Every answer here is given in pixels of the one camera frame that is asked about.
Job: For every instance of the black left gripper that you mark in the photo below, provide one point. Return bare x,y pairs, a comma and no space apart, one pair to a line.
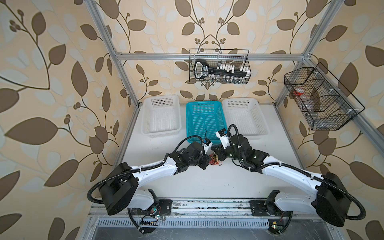
206,159

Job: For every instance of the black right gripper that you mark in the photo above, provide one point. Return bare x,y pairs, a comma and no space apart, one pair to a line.
219,151

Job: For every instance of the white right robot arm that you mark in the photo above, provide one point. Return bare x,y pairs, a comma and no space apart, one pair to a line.
323,195

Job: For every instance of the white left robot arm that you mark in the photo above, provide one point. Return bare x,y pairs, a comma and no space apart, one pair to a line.
121,189

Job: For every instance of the teal plastic basket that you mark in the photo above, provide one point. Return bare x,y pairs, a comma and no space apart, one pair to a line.
204,119

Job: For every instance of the white plastic basket right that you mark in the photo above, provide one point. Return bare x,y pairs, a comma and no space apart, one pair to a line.
247,115

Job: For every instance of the white plastic basket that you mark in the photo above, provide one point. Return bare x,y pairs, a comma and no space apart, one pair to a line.
247,115
161,116

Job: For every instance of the white plastic basket left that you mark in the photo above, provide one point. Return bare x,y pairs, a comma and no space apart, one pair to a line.
161,116

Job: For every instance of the black tool in basket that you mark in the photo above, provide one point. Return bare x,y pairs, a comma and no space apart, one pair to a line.
202,70

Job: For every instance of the red object in basket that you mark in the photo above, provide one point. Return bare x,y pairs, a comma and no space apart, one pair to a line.
297,92

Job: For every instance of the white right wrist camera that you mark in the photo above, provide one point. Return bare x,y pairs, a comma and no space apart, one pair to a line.
223,136

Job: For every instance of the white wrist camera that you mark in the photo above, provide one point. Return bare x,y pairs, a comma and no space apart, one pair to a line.
223,136
207,144

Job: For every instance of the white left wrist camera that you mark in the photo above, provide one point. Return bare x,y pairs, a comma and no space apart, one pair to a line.
207,144

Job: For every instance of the metal base rail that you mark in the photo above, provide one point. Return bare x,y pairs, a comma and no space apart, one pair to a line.
190,213

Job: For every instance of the black wire basket back wall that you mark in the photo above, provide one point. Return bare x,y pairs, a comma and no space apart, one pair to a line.
237,57

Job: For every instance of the black wire basket wall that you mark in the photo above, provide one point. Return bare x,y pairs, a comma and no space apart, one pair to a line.
237,57
328,104

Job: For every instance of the black wire basket right wall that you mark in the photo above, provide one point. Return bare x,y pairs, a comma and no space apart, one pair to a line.
328,104

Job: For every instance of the aluminium frame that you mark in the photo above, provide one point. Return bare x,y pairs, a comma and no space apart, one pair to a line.
153,38

